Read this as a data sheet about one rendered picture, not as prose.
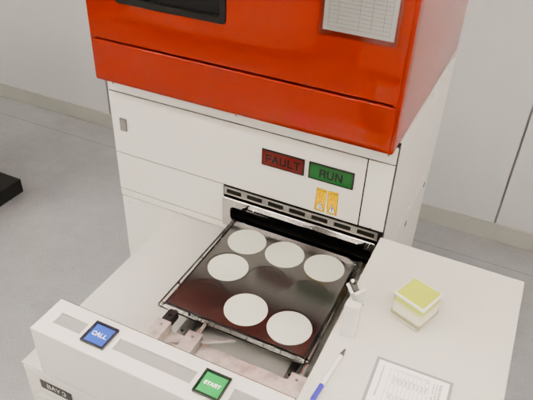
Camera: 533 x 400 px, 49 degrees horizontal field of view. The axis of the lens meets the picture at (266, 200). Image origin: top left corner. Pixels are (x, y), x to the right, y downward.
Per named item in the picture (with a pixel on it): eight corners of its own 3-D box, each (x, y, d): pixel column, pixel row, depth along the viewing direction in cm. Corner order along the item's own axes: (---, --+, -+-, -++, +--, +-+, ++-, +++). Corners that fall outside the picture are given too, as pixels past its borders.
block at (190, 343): (189, 338, 129) (189, 328, 127) (203, 344, 128) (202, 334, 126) (170, 364, 123) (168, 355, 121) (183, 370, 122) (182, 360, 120)
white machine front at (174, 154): (126, 190, 185) (111, 70, 161) (376, 273, 157) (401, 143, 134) (120, 194, 182) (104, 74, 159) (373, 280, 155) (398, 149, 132)
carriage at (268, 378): (157, 332, 134) (156, 324, 132) (304, 395, 122) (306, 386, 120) (136, 358, 128) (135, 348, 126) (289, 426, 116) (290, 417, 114)
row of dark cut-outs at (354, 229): (224, 192, 163) (224, 185, 162) (377, 240, 149) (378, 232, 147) (224, 193, 163) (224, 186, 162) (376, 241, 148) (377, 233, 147)
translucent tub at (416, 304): (408, 298, 130) (414, 275, 126) (438, 317, 125) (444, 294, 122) (388, 314, 125) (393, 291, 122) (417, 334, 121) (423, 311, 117)
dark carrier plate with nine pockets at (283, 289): (236, 222, 161) (236, 221, 161) (356, 262, 150) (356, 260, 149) (166, 303, 135) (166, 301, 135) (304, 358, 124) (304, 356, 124)
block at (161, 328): (159, 325, 132) (158, 316, 130) (172, 330, 131) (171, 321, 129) (138, 350, 126) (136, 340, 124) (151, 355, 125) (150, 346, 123)
